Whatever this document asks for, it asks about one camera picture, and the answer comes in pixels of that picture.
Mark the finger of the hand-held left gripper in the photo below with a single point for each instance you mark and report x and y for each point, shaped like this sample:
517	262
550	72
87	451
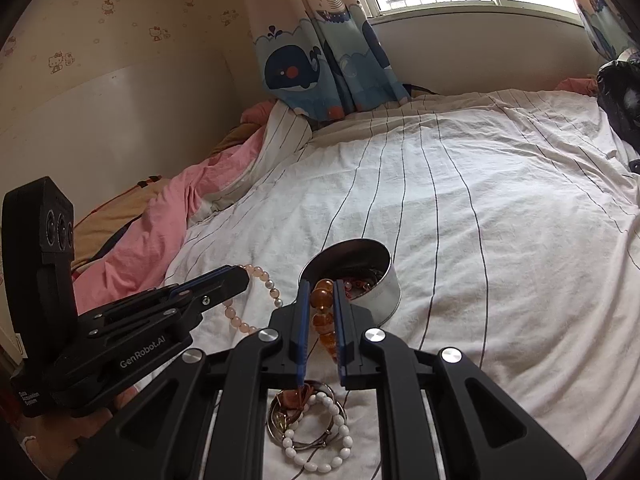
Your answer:
220	290
205	277

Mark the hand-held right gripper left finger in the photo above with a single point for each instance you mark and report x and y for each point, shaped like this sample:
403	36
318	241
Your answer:
301	332

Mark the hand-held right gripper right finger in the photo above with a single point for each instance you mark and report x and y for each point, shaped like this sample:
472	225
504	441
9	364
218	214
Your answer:
340	332

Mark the round silver tin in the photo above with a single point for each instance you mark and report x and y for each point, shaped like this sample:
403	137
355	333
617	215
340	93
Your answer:
385	295

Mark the person's left hand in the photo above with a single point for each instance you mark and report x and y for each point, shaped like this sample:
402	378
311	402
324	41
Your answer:
65	435

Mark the pink blanket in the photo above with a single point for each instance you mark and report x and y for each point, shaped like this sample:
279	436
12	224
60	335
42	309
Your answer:
165	220

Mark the metal bangle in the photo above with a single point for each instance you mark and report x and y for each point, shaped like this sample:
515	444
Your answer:
271	422

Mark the white striped bed sheet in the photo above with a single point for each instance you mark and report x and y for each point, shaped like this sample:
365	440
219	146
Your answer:
500	235

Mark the whale print curtain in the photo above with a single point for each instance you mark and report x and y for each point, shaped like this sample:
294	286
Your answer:
300	70

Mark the pink cloth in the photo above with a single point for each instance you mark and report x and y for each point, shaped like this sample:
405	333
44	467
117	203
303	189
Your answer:
575	85

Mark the dark clothing pile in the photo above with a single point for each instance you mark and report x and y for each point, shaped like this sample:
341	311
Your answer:
620	95

